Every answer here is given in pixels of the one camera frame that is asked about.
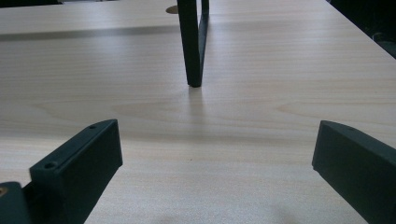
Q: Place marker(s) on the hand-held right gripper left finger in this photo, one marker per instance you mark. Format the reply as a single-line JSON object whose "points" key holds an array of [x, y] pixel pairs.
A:
{"points": [[77, 168]]}

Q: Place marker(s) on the small round brown disc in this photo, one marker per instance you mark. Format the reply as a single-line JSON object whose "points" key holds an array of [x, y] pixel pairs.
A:
{"points": [[172, 9]]}

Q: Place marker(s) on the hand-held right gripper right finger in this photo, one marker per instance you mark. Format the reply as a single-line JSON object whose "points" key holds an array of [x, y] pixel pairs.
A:
{"points": [[358, 168]]}

